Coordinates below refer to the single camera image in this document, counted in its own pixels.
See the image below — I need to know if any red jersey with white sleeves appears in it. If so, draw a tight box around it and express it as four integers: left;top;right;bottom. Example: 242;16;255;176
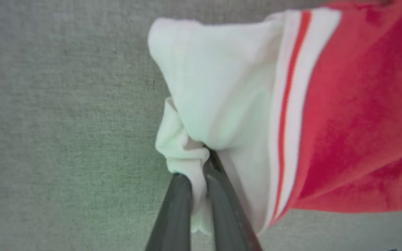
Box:
147;0;402;235

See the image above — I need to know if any grey fabric sofa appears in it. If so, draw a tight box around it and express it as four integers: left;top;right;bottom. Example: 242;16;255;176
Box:
0;0;402;251

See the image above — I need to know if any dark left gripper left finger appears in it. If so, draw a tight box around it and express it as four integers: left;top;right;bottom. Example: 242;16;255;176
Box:
144;173;192;251

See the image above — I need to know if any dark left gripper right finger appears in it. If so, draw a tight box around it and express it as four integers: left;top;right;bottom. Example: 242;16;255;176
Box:
203;149;263;251

